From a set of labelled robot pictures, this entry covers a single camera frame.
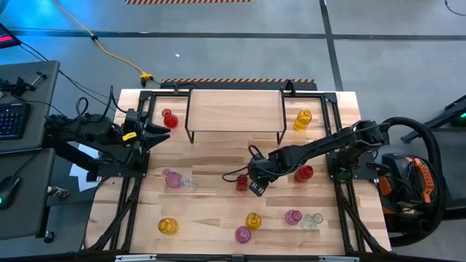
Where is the pink ribbed glass vase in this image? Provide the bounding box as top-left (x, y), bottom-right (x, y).
top-left (234, 226), bottom-right (252, 245)
top-left (284, 209), bottom-right (303, 226)

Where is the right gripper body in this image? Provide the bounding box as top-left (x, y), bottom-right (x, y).
top-left (248, 154), bottom-right (288, 182)

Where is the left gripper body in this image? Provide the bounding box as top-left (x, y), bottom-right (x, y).
top-left (122, 108), bottom-right (150, 151)

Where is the thin black floor cable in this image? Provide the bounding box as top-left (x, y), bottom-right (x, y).
top-left (443, 0), bottom-right (466, 17)

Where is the black stand with green light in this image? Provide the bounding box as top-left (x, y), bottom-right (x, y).
top-left (400, 93), bottom-right (466, 145)

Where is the clear bell glass vase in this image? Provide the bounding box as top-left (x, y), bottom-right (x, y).
top-left (301, 212), bottom-right (325, 230)

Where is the silver metal bracket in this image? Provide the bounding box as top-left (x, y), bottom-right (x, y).
top-left (114, 254), bottom-right (158, 262)
top-left (318, 255), bottom-right (361, 262)

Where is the monitor with red screen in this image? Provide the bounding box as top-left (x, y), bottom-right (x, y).
top-left (0, 23), bottom-right (22, 50)

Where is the black aluminium table frame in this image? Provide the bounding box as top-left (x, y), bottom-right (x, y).
top-left (84, 89), bottom-right (392, 255)

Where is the red ribbed glass vase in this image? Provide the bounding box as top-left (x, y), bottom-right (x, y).
top-left (235, 174), bottom-right (250, 192)
top-left (293, 164), bottom-right (315, 183)

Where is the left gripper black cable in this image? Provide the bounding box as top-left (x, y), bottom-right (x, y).
top-left (74, 85), bottom-right (127, 121)

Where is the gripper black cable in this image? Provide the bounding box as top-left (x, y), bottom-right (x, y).
top-left (74, 85), bottom-right (127, 121)
top-left (221, 144), bottom-right (265, 183)

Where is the wooden shelf black frame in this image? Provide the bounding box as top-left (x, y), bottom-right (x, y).
top-left (184, 88), bottom-right (288, 146)

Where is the black desk clamp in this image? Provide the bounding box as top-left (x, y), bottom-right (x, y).
top-left (0, 71), bottom-right (48, 98)

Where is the orange and black device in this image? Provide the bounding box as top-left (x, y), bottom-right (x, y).
top-left (376, 151), bottom-right (438, 234)

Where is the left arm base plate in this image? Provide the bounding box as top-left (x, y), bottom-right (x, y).
top-left (95, 148), bottom-right (151, 180)

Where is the metal handle knob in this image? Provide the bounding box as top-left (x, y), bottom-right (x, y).
top-left (46, 185), bottom-right (71, 199)

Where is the black computer mouse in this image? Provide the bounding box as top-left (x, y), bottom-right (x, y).
top-left (0, 175), bottom-right (22, 211)

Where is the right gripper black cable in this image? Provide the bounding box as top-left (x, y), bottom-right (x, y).
top-left (221, 144), bottom-right (265, 183)

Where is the black keyboard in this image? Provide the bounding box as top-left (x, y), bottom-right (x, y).
top-left (0, 101), bottom-right (32, 141)

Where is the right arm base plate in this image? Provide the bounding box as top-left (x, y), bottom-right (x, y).
top-left (325, 150), bottom-right (380, 182)

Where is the hazard-striped black mat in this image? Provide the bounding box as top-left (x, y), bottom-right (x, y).
top-left (159, 77), bottom-right (318, 92)

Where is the black corrugated hose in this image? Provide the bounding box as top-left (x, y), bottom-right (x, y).
top-left (376, 116), bottom-right (448, 248)

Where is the pink teardrop glass vase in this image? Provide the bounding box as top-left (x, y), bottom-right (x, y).
top-left (162, 167), bottom-right (183, 190)

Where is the red faceted glass vase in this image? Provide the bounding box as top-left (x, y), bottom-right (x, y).
top-left (161, 108), bottom-right (180, 130)

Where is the yellow extension cable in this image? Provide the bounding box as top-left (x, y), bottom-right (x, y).
top-left (50, 0), bottom-right (154, 88)

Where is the yellow glass vase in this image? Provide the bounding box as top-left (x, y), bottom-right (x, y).
top-left (293, 108), bottom-right (313, 132)
top-left (245, 212), bottom-right (263, 231)
top-left (157, 217), bottom-right (179, 236)

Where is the grey desk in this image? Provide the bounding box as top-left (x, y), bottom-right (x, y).
top-left (0, 147), bottom-right (56, 241)
top-left (0, 60), bottom-right (61, 154)

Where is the clear squat glass vase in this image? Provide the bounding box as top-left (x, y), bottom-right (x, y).
top-left (180, 175), bottom-right (199, 193)

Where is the white paper sheet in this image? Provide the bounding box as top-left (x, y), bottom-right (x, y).
top-left (68, 140), bottom-right (102, 193)

